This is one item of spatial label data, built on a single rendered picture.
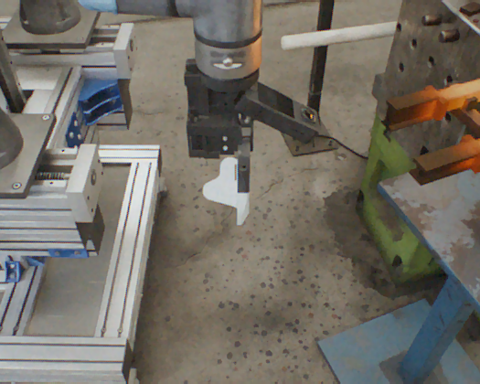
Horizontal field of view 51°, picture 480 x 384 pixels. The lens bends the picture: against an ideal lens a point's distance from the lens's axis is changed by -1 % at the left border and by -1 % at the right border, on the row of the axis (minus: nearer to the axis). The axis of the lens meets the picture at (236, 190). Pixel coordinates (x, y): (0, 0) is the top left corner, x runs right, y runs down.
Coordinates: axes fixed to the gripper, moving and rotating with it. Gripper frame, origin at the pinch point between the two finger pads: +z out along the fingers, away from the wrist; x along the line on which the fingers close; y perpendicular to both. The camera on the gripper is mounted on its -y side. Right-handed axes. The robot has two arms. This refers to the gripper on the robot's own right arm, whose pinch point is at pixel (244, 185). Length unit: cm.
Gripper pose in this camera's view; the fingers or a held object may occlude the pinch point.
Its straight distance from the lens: 72.3
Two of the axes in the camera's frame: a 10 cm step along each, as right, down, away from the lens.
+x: -0.1, 7.3, -6.8
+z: 0.0, 6.8, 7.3
